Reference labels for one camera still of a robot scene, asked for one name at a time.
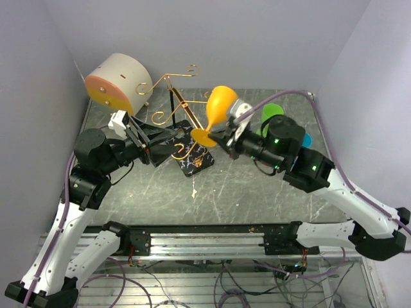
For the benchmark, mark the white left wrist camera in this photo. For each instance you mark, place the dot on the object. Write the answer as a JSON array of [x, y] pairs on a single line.
[[118, 123]]

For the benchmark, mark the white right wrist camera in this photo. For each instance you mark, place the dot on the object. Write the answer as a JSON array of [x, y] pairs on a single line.
[[239, 114]]

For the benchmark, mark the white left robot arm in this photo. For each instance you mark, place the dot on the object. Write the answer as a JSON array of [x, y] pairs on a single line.
[[56, 276]]

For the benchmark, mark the orange plastic wine glass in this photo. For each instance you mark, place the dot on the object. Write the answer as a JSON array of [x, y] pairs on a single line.
[[218, 103]]

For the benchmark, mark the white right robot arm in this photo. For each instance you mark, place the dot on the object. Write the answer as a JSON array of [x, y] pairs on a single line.
[[375, 232]]

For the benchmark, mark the gold wire glass rack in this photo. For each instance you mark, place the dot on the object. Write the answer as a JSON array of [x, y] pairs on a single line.
[[191, 157]]

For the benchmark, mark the round pastel drawer box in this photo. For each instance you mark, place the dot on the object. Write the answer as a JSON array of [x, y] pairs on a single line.
[[120, 83]]

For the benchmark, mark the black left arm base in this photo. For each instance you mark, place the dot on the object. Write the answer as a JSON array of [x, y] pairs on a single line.
[[133, 241]]

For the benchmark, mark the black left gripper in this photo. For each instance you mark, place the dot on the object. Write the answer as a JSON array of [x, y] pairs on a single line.
[[149, 146]]

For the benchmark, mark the green plastic wine glass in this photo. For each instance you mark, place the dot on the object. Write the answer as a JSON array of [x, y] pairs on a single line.
[[269, 110]]

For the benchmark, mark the blue plastic wine glass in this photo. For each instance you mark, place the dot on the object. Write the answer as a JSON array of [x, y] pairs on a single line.
[[307, 141]]

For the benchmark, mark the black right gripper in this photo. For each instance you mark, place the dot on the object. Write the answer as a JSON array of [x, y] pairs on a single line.
[[225, 138]]

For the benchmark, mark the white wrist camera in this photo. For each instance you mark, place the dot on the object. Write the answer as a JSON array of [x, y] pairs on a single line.
[[239, 114], [118, 123]]

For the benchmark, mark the aluminium frame rail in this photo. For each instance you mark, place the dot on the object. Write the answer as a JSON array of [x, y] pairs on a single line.
[[197, 246]]

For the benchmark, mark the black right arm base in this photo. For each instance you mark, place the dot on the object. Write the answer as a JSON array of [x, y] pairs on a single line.
[[281, 239]]

